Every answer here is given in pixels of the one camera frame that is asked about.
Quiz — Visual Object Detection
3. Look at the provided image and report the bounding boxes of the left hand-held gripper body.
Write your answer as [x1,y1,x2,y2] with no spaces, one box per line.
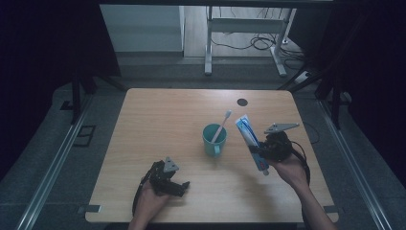
[148,156,184,197]

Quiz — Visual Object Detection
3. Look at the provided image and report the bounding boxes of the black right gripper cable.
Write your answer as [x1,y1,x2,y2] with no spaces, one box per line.
[288,140,312,187]

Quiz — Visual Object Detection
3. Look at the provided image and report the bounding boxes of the person's right hand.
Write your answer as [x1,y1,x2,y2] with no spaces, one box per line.
[270,152,309,192]

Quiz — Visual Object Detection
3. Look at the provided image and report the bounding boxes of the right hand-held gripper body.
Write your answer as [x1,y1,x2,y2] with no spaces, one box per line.
[258,123,301,163]

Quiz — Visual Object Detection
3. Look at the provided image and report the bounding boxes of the white metal desk frame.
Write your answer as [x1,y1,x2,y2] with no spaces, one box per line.
[204,6,298,79]

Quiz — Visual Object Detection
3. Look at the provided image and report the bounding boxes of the dark curtain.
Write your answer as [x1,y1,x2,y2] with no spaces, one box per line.
[0,0,122,181]
[288,0,406,180]

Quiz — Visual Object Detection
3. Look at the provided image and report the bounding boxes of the black floor cables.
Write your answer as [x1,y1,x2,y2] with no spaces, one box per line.
[211,7,309,70]

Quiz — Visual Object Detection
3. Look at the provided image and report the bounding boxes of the blue and white toothpaste tube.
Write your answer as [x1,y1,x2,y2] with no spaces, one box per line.
[235,114,270,176]

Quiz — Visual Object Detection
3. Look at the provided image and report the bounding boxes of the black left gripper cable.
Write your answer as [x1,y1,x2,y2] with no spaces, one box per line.
[131,168,156,219]

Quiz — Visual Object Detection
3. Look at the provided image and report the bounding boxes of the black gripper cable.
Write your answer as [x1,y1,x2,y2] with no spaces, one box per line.
[131,168,156,219]
[288,140,312,187]

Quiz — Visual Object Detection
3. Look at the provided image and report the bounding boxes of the white toothbrush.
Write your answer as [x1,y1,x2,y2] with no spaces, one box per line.
[212,109,233,144]

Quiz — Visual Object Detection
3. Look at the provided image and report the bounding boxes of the white power strip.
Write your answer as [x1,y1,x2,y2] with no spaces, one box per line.
[294,70,312,85]

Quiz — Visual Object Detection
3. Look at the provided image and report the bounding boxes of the teal cup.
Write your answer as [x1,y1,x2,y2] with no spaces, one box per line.
[201,123,228,158]

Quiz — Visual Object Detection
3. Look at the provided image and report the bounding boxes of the metal floor rail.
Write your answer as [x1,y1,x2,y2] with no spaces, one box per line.
[14,94,94,230]
[318,99,395,230]

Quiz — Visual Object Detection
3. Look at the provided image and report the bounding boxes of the person's left hand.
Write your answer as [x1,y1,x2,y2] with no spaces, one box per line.
[135,180,172,222]

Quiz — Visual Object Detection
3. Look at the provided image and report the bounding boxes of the black metal stand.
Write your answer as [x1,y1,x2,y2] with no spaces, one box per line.
[70,71,128,127]
[277,68,350,130]

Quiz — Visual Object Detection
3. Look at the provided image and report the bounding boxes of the grey table bracket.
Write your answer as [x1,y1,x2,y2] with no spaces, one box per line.
[77,204,102,216]
[323,204,340,215]

